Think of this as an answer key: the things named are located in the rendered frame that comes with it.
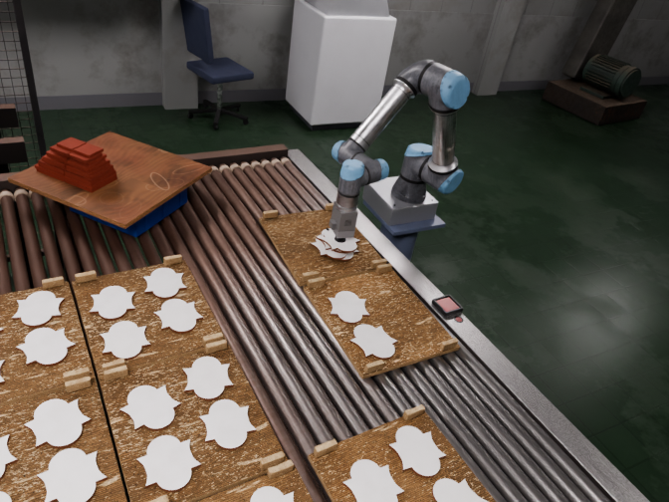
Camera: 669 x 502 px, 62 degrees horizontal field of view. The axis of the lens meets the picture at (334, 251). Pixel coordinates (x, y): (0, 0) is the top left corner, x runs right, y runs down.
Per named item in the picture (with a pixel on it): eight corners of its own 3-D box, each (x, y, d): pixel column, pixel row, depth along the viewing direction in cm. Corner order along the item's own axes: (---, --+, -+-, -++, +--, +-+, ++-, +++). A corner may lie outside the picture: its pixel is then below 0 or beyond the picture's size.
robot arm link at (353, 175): (371, 165, 183) (352, 170, 178) (365, 194, 190) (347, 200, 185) (355, 155, 188) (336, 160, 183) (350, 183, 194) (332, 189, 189)
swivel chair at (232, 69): (240, 106, 538) (245, -2, 482) (255, 129, 499) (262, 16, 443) (180, 107, 517) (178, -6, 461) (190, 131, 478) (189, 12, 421)
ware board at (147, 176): (110, 134, 233) (110, 130, 232) (212, 171, 220) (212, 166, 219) (8, 181, 194) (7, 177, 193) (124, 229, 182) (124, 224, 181)
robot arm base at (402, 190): (416, 184, 250) (422, 165, 244) (431, 203, 239) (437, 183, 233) (385, 185, 245) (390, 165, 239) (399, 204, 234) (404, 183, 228)
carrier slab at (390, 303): (390, 271, 201) (391, 267, 200) (459, 350, 173) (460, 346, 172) (303, 289, 186) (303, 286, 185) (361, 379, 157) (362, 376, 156)
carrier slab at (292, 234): (338, 210, 230) (339, 206, 229) (388, 270, 201) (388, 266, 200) (258, 220, 215) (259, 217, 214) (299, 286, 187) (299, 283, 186)
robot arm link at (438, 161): (438, 170, 236) (441, 55, 194) (465, 187, 228) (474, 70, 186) (418, 185, 232) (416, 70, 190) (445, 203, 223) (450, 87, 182)
